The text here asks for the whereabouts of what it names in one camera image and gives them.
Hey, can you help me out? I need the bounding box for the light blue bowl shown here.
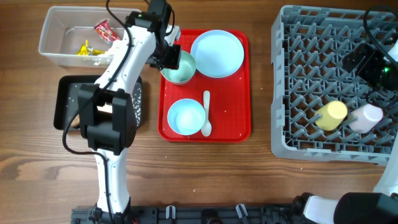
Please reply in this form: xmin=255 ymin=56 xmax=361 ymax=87
xmin=167 ymin=98 xmax=205 ymax=136

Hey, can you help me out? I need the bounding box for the pink plastic cup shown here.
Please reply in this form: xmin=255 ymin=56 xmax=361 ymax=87
xmin=348 ymin=104 xmax=383 ymax=133

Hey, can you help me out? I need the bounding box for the yellow plastic cup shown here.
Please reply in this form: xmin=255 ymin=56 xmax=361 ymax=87
xmin=315 ymin=100 xmax=348 ymax=131

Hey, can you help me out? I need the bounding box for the clear plastic bin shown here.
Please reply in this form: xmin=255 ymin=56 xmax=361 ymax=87
xmin=38 ymin=6 xmax=124 ymax=67

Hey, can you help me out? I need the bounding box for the yellow foil wrapper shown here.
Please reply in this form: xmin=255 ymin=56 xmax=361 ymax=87
xmin=76 ymin=40 xmax=105 ymax=56

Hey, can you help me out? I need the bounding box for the red serving tray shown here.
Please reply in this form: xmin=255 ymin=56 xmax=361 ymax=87
xmin=157 ymin=30 xmax=251 ymax=143

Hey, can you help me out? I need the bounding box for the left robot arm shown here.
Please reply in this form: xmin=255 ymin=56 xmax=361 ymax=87
xmin=75 ymin=1 xmax=182 ymax=223

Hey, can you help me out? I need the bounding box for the light blue plate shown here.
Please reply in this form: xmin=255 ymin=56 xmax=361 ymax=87
xmin=190 ymin=30 xmax=244 ymax=78

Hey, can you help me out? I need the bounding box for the brown mushroom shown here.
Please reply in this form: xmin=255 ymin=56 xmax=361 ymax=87
xmin=71 ymin=115 xmax=80 ymax=128

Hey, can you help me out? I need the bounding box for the black waste tray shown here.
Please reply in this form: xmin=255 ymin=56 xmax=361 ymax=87
xmin=53 ymin=75 xmax=143 ymax=130

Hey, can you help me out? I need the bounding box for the mint green bowl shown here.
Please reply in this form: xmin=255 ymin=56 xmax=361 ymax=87
xmin=161 ymin=51 xmax=197 ymax=85

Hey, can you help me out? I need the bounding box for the white rice pile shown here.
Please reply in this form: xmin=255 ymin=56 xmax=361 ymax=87
xmin=131 ymin=82 xmax=142 ymax=127

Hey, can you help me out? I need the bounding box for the white plastic spoon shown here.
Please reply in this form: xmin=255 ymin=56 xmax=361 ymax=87
xmin=201 ymin=90 xmax=212 ymax=137

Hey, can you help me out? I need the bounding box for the red foil wrapper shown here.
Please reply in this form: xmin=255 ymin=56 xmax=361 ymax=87
xmin=94 ymin=19 xmax=121 ymax=45

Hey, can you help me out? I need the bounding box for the grey dishwasher rack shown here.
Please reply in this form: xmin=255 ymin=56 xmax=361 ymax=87
xmin=271 ymin=5 xmax=397 ymax=166

